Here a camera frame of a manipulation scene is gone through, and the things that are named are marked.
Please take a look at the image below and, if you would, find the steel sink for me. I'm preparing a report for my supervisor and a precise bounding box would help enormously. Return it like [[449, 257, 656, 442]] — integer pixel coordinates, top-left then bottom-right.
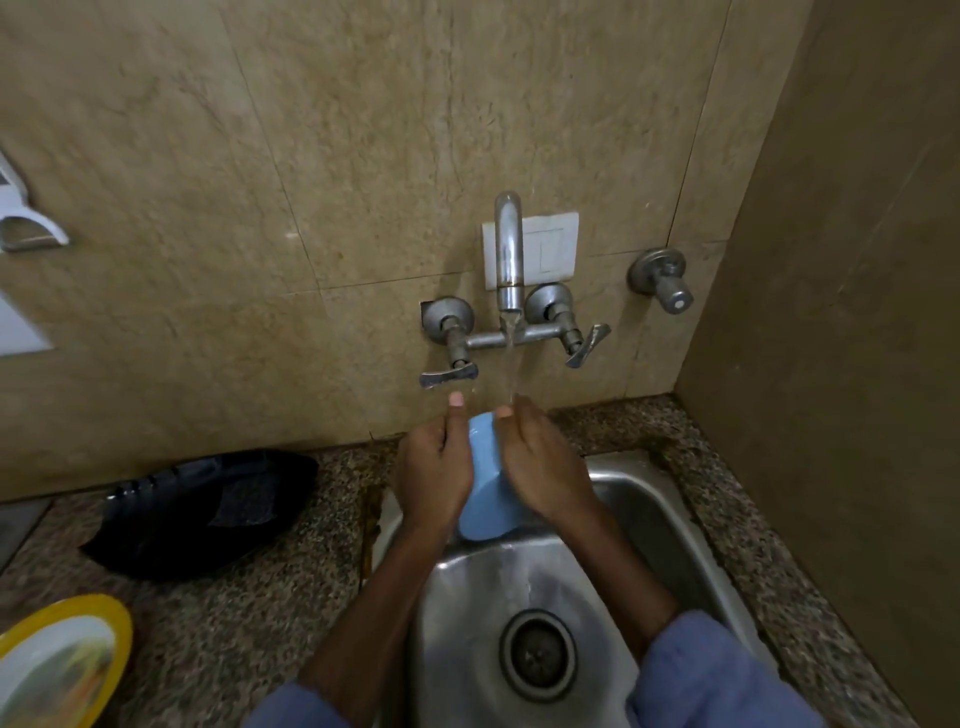
[[367, 448, 781, 728]]

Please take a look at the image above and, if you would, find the dark scouring pad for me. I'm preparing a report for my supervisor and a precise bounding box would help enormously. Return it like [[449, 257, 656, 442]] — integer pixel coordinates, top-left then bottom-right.
[[206, 472, 279, 526]]

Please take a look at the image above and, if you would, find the person's right hand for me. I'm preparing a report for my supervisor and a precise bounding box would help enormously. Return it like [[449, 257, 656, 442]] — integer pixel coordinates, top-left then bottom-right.
[[494, 395, 601, 530]]

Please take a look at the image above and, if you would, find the person's left blue sleeve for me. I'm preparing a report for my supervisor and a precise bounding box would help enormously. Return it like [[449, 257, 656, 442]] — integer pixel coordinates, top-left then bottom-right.
[[243, 680, 354, 728]]

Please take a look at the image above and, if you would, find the white wall socket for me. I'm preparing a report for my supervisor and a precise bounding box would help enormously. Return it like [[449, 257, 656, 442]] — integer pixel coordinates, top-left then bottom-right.
[[0, 288, 55, 358]]

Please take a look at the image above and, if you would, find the white grater peeler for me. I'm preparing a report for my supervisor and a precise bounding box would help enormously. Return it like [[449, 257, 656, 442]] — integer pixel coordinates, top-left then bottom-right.
[[0, 149, 70, 254]]

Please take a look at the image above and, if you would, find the white switch plate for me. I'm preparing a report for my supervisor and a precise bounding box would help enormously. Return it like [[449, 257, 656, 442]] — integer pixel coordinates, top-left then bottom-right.
[[481, 212, 581, 292]]

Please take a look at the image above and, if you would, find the person's right blue sleeve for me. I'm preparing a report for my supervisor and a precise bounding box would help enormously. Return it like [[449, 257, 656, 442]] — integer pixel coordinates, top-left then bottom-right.
[[626, 609, 826, 728]]

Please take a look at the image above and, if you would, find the black ribbed plastic tray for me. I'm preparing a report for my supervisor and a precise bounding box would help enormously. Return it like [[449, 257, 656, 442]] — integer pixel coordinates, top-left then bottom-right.
[[78, 448, 320, 583]]

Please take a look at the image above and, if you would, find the person's left hand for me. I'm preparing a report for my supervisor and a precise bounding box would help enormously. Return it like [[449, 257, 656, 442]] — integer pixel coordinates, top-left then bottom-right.
[[393, 389, 475, 538]]

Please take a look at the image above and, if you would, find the person's blue sleeve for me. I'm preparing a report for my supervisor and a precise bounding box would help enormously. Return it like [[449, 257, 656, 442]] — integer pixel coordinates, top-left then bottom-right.
[[243, 680, 354, 728], [626, 609, 826, 728]]

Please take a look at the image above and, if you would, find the metal wall valve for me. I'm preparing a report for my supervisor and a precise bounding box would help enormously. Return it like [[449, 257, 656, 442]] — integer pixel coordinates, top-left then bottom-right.
[[626, 248, 695, 316]]

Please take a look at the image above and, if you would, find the grey flat tray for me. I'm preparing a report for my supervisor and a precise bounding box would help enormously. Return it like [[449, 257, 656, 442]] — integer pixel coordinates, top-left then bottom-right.
[[0, 498, 52, 571]]

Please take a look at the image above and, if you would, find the yellow rimmed picture bowl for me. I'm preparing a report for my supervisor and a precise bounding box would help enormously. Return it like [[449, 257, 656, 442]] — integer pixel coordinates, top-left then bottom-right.
[[0, 594, 135, 728]]

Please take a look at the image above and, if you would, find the blue cup with handles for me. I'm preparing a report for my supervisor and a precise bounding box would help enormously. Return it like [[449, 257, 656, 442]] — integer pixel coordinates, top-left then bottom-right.
[[457, 410, 530, 544]]

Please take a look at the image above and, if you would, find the metal wall faucet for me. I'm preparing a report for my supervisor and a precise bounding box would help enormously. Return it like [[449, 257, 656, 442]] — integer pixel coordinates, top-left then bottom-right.
[[418, 190, 613, 390]]

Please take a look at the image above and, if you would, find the person's left forearm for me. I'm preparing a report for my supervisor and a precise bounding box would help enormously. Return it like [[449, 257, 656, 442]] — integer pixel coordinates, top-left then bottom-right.
[[299, 517, 451, 725]]

